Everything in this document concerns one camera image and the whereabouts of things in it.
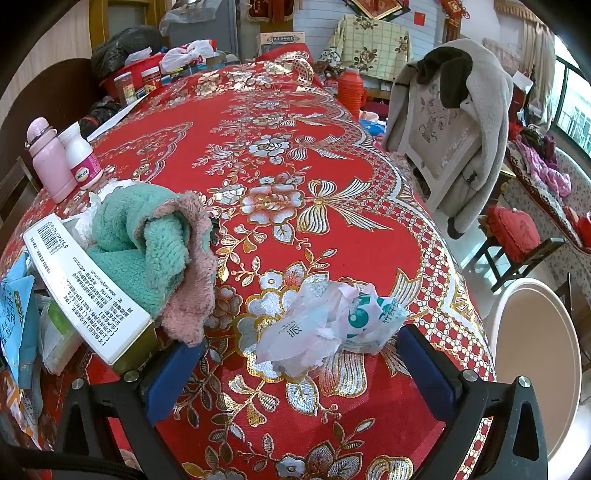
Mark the white cardboard box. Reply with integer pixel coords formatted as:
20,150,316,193
23,213,153,366

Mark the blue paper packet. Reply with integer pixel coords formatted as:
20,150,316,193
0,265,41,388

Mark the pink bottle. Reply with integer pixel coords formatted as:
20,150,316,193
25,117,78,204

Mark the pile of pink clothes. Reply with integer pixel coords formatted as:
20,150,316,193
515,127,573,197

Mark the green and pink towel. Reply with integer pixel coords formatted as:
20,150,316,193
88,184,218,347

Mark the white plastic wrapper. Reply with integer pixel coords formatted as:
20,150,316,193
255,279,409,377

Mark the black plastic bag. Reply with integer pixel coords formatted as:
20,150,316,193
91,25,162,77

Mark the beige plastic bin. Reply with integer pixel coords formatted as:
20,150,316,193
492,277,581,444

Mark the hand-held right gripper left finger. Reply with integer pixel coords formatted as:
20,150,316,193
53,342,208,480

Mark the white pill bottle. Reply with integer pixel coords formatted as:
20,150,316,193
58,122,103,190

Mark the beige curtain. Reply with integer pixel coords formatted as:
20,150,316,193
494,0,557,97

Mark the red thermos jug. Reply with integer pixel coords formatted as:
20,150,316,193
336,67,368,121

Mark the red plastic basket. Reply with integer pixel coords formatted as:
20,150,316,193
99,58,167,100

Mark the grey fleece coat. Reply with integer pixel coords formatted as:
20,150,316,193
383,39,515,238

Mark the floral sofa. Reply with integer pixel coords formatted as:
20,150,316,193
505,138,591,259

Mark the small dark wooden chair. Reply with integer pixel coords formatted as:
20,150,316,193
471,217,568,291

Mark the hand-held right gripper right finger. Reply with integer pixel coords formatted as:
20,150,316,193
397,323,550,480

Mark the brown cardboard box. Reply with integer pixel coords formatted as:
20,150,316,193
257,31,306,61

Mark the checked floral cloth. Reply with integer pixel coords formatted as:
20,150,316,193
323,14,414,79

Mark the red floral tablecloth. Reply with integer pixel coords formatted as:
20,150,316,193
0,51,499,480

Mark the green tissue pack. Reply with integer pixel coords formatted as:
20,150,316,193
39,300,88,374

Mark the red seat cushion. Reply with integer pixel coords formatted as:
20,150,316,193
485,205,541,259

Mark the white tissue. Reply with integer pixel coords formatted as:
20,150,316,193
71,189,122,243

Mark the white chair with floral cover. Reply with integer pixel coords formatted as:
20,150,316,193
399,69,485,208

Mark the white paper sheet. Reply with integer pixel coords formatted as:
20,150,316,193
87,97,141,141

